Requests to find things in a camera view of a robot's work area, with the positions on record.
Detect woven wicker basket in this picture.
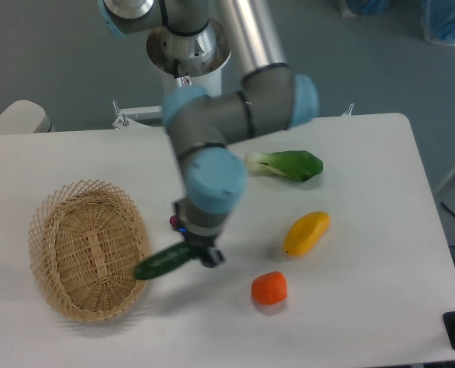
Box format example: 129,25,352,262
28,180,151,323

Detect purple sweet potato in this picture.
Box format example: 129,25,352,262
169,215,177,227

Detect yellow mango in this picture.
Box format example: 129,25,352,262
283,211,331,257

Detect green bok choy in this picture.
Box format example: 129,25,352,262
244,150,324,182

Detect dark green cucumber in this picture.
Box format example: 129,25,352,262
133,242,195,281

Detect blue plastic bag right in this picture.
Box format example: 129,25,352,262
421,0,455,47

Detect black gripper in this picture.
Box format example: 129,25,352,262
173,199,225,268

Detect orange carrot chunk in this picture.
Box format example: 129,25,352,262
251,271,288,305

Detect white chair armrest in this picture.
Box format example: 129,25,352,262
0,100,55,136

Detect blue plastic bag left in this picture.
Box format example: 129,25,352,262
339,0,391,17

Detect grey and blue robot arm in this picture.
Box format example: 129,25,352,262
98,1,319,280

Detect blue plastic bag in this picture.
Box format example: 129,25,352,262
339,0,391,17
421,0,455,47

